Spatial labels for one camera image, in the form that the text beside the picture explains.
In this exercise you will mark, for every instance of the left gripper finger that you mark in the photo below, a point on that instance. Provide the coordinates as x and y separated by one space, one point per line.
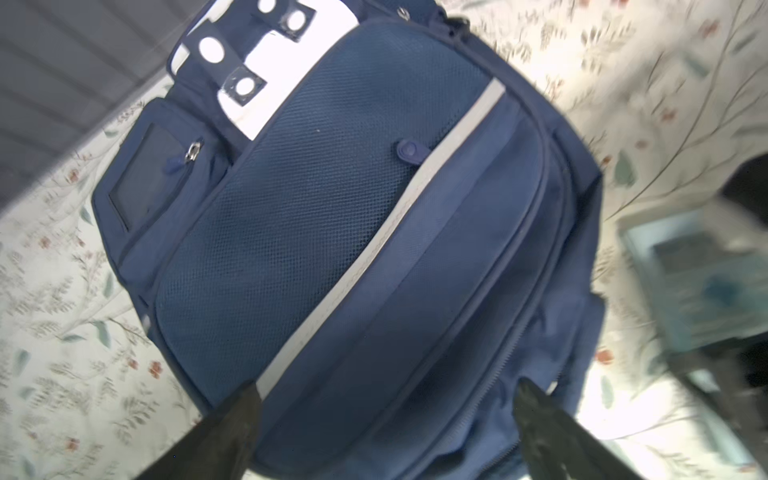
220 446
554 446

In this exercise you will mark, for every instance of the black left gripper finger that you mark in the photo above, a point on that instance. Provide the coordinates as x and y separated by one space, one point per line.
747 189
729 383

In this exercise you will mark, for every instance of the light green calculator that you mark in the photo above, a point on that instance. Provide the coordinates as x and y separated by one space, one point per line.
698 292

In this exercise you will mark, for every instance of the navy blue student backpack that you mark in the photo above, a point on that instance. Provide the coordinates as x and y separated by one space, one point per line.
360 209

